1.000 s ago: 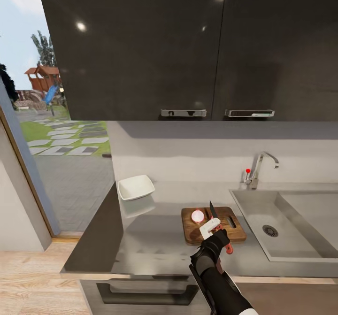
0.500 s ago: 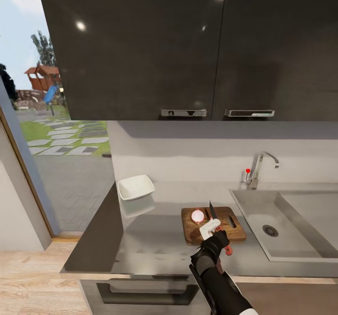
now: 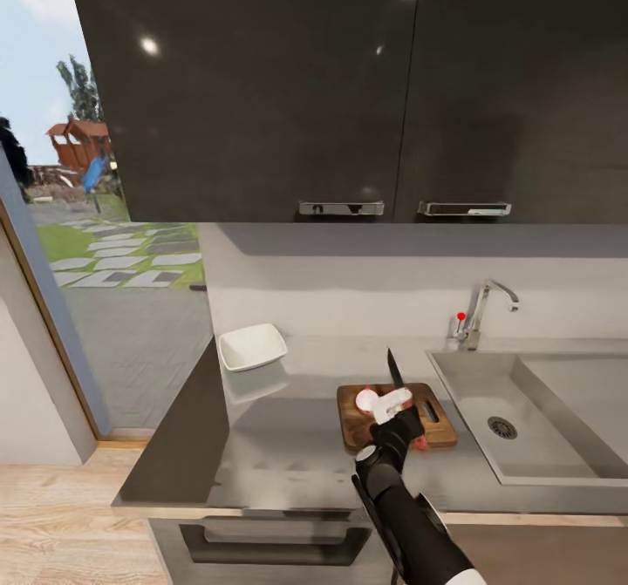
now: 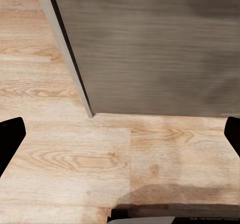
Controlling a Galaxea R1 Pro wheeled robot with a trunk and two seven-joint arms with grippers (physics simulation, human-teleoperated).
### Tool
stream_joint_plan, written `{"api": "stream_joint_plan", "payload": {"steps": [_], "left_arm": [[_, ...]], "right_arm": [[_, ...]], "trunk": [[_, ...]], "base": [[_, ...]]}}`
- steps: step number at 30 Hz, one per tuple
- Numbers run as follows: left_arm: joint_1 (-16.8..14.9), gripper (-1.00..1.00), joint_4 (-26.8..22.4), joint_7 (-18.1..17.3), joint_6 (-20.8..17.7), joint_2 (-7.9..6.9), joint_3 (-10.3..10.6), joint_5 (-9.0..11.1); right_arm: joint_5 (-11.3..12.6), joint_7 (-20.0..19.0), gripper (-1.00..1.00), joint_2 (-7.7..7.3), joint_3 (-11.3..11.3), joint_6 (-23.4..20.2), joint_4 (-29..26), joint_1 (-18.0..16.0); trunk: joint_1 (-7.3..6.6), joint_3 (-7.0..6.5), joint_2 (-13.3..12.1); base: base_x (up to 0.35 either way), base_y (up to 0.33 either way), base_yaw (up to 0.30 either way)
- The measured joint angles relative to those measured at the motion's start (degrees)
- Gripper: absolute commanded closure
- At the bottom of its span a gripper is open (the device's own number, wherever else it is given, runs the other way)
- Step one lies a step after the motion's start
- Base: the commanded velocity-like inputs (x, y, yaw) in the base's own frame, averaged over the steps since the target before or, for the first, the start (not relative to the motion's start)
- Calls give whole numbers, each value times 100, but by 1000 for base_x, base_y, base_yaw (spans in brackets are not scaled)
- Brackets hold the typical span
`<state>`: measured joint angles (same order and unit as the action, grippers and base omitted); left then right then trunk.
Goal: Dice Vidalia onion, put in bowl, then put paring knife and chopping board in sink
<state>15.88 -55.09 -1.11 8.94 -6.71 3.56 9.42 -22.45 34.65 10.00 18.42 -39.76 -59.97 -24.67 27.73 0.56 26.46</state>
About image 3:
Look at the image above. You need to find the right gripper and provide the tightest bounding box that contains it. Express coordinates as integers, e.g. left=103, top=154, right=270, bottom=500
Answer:
left=370, top=406, right=425, bottom=451

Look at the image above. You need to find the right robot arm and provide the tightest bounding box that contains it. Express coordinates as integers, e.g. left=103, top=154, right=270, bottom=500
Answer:
left=352, top=387, right=487, bottom=585

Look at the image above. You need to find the cutting board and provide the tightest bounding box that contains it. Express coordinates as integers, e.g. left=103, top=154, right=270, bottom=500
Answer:
left=337, top=383, right=458, bottom=452

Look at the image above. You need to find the parer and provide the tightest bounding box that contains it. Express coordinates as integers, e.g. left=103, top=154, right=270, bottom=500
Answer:
left=388, top=353, right=428, bottom=452

